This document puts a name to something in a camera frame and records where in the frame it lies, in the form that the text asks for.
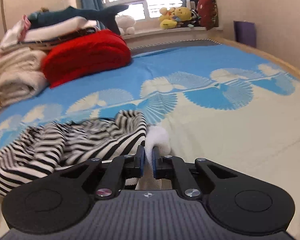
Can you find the black white striped garment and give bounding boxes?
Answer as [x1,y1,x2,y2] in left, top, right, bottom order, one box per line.
[0,109,172,197]

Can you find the folded white clothes stack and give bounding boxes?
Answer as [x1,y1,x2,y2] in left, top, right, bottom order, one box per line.
[0,17,99,56]

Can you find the blue white patterned bedspread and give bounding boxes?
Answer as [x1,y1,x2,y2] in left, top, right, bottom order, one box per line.
[0,41,300,239]

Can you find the folded beige blanket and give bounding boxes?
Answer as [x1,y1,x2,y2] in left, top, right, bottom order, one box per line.
[0,48,47,106]

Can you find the red folded blanket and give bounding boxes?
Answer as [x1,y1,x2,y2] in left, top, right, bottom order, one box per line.
[41,30,132,88]

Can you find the purple box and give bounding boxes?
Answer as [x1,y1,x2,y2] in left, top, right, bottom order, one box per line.
[234,21,257,48]

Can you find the white plush toy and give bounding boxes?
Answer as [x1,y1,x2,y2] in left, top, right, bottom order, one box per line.
[115,15,136,36]

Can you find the blue shark plush toy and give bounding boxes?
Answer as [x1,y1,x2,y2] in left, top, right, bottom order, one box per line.
[27,4,129,35]

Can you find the yellow plush toys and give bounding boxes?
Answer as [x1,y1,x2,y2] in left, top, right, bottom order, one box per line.
[159,7,200,29]

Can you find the dark red cushion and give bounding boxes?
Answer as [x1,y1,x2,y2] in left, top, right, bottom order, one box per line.
[197,0,219,30]

